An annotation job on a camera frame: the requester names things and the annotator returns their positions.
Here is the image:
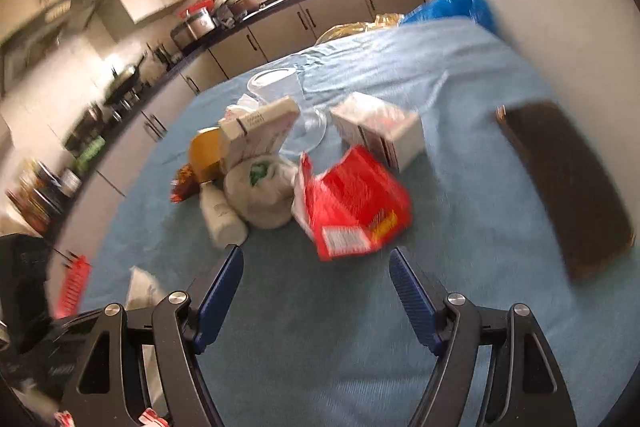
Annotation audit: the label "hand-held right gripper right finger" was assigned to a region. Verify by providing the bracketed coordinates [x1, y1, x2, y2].
[389, 247, 578, 427]

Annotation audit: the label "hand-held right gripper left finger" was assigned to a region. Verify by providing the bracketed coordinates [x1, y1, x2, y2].
[60, 244, 246, 427]

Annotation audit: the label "red mesh basket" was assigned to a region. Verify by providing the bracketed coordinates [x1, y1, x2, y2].
[54, 255, 93, 319]

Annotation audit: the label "white spray bottle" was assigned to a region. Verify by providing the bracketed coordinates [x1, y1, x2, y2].
[199, 182, 249, 248]

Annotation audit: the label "white bag green print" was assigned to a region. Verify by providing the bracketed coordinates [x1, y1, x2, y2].
[223, 155, 301, 229]

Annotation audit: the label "torn red carton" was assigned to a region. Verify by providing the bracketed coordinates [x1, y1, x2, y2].
[291, 146, 413, 262]

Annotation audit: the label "yellow-brown paper tube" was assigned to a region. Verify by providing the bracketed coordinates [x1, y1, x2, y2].
[188, 127, 224, 184]

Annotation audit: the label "white box with pink print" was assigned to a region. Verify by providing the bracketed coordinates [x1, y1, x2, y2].
[330, 92, 424, 172]

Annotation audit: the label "white box with dark stripe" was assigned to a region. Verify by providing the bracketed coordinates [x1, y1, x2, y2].
[218, 97, 301, 175]

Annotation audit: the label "white plastic wrapper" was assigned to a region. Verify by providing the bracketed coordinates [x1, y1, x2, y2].
[125, 267, 166, 313]

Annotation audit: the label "row of condiment bottles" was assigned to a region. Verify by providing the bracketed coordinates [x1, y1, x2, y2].
[7, 157, 81, 233]

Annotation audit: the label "red yellow snack wrapper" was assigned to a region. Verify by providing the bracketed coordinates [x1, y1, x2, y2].
[170, 163, 201, 204]

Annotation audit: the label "green cloth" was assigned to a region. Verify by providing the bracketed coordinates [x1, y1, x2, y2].
[75, 137, 106, 168]

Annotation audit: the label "dark brown flat case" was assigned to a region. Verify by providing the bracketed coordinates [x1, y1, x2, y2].
[496, 102, 636, 283]

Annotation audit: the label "crumpled white tissue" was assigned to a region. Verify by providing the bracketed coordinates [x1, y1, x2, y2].
[226, 94, 261, 120]

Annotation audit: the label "clear plastic cup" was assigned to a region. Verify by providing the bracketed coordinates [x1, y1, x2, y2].
[247, 68, 328, 155]

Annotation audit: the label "wok with lid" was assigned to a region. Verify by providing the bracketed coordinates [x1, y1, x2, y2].
[107, 57, 151, 102]

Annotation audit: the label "range hood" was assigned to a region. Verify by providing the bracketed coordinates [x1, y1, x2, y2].
[0, 0, 113, 92]

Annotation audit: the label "black kitchen countertop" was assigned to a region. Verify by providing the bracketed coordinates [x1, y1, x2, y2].
[50, 0, 416, 188]

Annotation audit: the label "white base cabinets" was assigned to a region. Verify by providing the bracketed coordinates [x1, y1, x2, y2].
[65, 0, 426, 258]

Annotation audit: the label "silver rice cooker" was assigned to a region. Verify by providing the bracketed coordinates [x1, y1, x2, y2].
[172, 7, 216, 50]

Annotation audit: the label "yellow plastic bag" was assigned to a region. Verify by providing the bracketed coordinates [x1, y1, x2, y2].
[315, 14, 403, 45]

